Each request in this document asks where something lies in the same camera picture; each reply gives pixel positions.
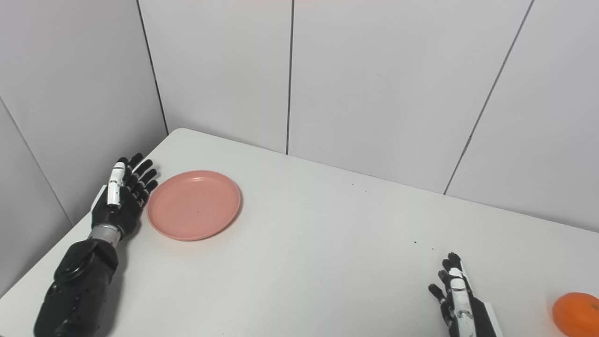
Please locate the pink round plate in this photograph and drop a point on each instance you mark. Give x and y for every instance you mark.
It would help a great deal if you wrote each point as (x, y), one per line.
(194, 206)

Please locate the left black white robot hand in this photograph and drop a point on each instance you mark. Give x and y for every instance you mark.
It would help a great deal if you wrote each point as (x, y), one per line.
(119, 210)

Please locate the orange fruit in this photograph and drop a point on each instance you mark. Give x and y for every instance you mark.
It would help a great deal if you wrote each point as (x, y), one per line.
(578, 314)

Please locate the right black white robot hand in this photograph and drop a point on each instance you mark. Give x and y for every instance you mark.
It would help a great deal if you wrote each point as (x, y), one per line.
(463, 309)

